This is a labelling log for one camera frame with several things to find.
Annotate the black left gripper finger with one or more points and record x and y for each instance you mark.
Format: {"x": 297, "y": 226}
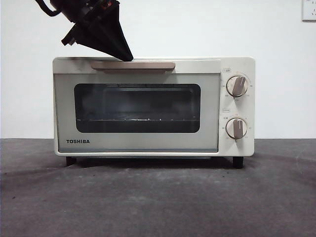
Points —
{"x": 116, "y": 32}
{"x": 96, "y": 37}

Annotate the beige oven knob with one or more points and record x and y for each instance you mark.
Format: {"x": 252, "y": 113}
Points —
{"x": 236, "y": 128}
{"x": 237, "y": 85}

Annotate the cream white toaster oven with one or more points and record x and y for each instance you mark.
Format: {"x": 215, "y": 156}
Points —
{"x": 250, "y": 111}

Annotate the white wall socket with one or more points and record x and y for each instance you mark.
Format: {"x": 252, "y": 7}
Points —
{"x": 309, "y": 11}

